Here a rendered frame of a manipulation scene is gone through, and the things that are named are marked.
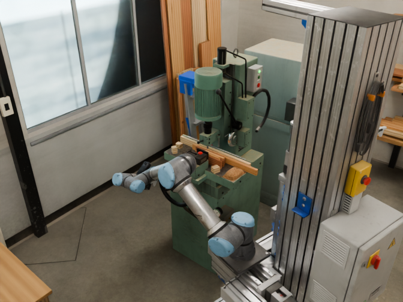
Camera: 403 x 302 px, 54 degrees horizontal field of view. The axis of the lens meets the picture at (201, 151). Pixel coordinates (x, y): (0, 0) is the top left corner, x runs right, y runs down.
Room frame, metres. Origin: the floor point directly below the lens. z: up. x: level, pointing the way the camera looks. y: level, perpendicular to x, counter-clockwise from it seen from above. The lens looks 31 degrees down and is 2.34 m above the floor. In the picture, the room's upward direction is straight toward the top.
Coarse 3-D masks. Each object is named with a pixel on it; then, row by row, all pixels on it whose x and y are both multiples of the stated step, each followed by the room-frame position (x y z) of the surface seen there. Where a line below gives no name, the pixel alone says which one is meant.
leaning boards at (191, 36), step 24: (168, 0) 3.78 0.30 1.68; (192, 0) 4.06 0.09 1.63; (216, 0) 4.36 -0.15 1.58; (168, 24) 3.77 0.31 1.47; (192, 24) 4.05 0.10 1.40; (216, 24) 4.34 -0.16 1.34; (168, 48) 3.76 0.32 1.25; (192, 48) 4.04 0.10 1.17; (216, 48) 4.32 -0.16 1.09; (168, 72) 3.74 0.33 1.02; (168, 96) 3.73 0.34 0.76
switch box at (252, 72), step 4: (256, 64) 2.59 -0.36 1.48; (248, 68) 2.51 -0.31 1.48; (252, 68) 2.50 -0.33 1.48; (256, 68) 2.50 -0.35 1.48; (260, 68) 2.53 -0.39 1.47; (248, 72) 2.51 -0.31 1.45; (252, 72) 2.49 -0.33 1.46; (256, 72) 2.49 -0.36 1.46; (260, 72) 2.54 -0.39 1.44; (248, 76) 2.51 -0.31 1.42; (252, 76) 2.49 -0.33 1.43; (256, 76) 2.50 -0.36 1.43; (260, 76) 2.54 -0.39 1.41; (248, 80) 2.51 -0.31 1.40; (252, 80) 2.49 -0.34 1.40; (256, 80) 2.50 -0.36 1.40; (260, 80) 2.54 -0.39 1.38; (248, 84) 2.51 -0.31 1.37; (252, 84) 2.49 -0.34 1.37; (256, 84) 2.50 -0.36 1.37; (260, 84) 2.55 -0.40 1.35; (248, 88) 2.51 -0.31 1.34; (252, 88) 2.49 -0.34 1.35; (256, 88) 2.51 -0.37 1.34; (260, 88) 2.55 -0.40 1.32
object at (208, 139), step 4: (212, 128) 2.45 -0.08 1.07; (212, 132) 2.39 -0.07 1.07; (216, 132) 2.40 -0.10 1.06; (200, 136) 2.36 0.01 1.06; (204, 136) 2.34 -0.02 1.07; (208, 136) 2.33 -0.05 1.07; (212, 136) 2.36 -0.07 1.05; (200, 140) 2.36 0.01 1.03; (204, 140) 2.33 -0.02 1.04; (208, 140) 2.33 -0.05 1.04; (212, 140) 2.36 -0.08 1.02; (204, 144) 2.33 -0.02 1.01; (208, 144) 2.33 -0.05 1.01
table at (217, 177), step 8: (184, 144) 2.52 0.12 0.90; (168, 152) 2.41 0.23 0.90; (184, 152) 2.41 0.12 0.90; (168, 160) 2.39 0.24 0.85; (208, 168) 2.20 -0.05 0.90; (224, 168) 2.20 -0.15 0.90; (208, 176) 2.17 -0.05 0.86; (216, 176) 2.12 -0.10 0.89; (240, 176) 2.11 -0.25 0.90; (248, 176) 2.18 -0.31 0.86; (224, 184) 2.08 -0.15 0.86; (232, 184) 2.05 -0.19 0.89; (240, 184) 2.11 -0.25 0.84
